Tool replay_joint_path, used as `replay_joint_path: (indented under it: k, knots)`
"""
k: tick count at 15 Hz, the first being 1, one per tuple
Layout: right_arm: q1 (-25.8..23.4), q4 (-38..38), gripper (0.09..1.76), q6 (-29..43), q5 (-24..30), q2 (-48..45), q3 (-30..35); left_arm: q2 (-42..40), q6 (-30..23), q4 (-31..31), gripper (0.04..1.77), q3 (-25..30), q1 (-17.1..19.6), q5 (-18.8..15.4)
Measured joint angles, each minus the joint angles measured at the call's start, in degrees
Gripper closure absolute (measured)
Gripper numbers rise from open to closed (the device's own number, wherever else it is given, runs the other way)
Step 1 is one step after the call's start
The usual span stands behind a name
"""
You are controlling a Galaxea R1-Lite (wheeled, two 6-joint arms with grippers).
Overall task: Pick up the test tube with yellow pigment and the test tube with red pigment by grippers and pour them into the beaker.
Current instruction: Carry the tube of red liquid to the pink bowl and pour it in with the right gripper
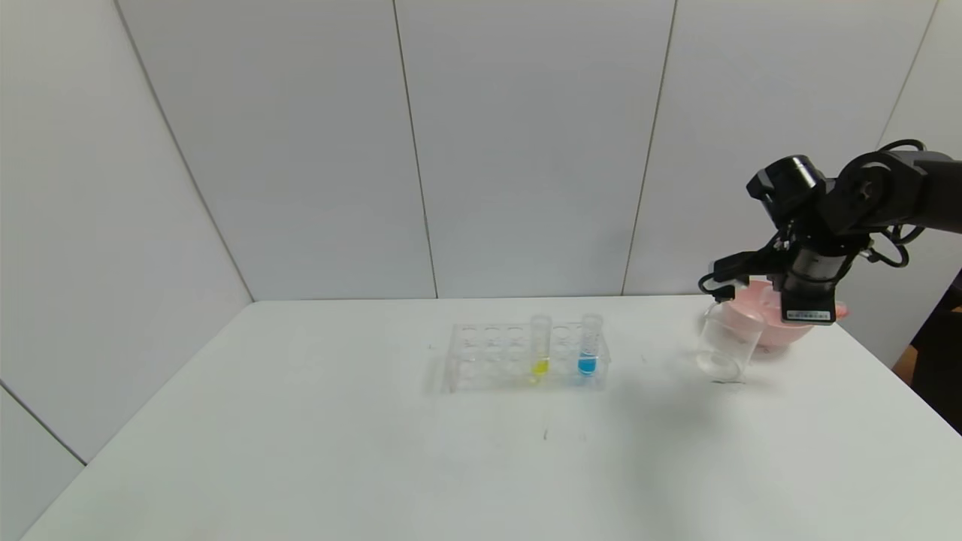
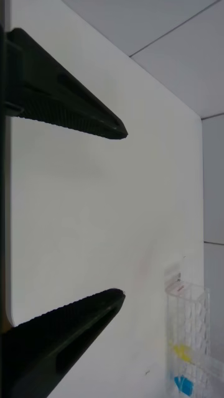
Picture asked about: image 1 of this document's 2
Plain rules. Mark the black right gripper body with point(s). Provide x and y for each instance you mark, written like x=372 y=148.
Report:
x=809 y=309

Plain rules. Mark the test tube with yellow pigment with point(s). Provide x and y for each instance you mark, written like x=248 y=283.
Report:
x=539 y=367

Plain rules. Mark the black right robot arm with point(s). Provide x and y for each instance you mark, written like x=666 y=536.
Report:
x=902 y=188

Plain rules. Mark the clear glass beaker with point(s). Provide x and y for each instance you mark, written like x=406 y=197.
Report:
x=721 y=353

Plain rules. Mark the test tube with blue pigment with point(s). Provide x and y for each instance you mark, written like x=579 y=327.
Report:
x=587 y=366

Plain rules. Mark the clear acrylic test tube rack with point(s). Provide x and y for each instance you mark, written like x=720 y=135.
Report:
x=496 y=382

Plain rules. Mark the pink bowl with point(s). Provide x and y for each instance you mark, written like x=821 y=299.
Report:
x=766 y=332

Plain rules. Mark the dark background object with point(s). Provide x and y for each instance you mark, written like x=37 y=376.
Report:
x=939 y=361

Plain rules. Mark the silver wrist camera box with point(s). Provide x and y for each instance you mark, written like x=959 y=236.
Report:
x=733 y=269

